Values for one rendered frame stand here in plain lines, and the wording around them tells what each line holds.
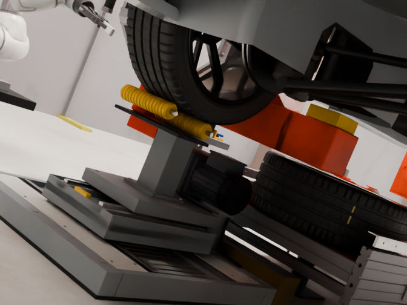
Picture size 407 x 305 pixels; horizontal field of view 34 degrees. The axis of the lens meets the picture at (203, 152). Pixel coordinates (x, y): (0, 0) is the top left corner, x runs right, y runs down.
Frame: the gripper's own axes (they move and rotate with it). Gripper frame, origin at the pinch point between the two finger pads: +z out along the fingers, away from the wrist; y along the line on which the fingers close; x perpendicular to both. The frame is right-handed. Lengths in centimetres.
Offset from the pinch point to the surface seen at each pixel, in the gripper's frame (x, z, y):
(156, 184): 28, 65, -3
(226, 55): -17.2, 34.7, 26.5
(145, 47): -9, 47, -25
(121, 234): 39, 80, -23
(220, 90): -8, 52, 14
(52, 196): 48, 50, -27
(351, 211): 2, 101, 55
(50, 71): 100, -232, 179
